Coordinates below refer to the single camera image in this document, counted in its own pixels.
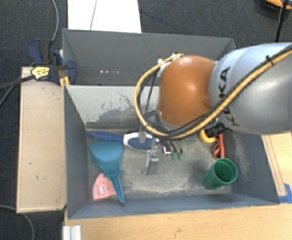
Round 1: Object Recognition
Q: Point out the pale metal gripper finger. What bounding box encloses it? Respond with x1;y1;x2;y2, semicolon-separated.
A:
142;138;160;177
138;126;147;145

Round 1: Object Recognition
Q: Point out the blue and white brush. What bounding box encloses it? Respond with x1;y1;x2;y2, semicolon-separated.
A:
86;131;160;152

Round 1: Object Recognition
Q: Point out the grey metal bin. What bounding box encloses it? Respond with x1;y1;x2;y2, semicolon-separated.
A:
61;28;281;220

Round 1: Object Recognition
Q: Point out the teal plastic scoop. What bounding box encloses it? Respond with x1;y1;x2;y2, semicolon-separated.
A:
87;141;126;205

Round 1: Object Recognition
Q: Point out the pink triangular sponge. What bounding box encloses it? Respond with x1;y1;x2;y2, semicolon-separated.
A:
92;172;117;202

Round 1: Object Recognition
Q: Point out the green plastic cup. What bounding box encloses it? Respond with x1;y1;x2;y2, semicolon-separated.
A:
201;157;238;191

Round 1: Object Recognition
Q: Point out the pale wood board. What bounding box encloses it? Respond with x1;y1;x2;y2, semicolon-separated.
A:
16;66;68;214

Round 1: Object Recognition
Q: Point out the black cylinder on white bracket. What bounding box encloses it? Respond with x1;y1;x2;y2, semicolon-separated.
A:
204;122;227;138

